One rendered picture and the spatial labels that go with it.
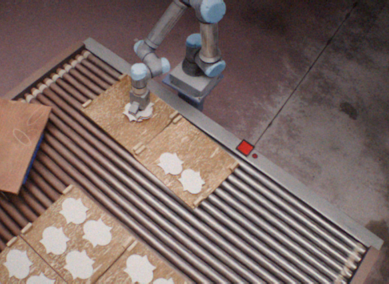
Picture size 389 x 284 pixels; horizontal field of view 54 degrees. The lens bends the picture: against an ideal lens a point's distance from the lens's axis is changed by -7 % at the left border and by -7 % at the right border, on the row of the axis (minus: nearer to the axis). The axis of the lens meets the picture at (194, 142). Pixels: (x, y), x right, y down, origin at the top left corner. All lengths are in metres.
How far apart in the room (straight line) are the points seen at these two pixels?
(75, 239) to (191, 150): 0.72
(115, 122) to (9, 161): 0.59
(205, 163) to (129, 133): 0.42
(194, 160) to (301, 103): 1.80
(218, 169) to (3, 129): 1.10
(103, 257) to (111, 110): 0.80
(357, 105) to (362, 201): 0.97
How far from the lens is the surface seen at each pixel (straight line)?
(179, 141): 2.11
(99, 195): 2.00
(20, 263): 1.93
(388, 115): 3.98
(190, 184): 1.98
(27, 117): 2.17
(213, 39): 2.01
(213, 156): 2.08
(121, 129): 2.15
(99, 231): 1.90
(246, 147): 2.14
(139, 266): 1.83
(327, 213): 2.11
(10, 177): 2.01
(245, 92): 3.59
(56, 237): 1.93
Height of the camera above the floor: 2.72
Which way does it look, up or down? 57 degrees down
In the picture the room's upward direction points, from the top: 8 degrees clockwise
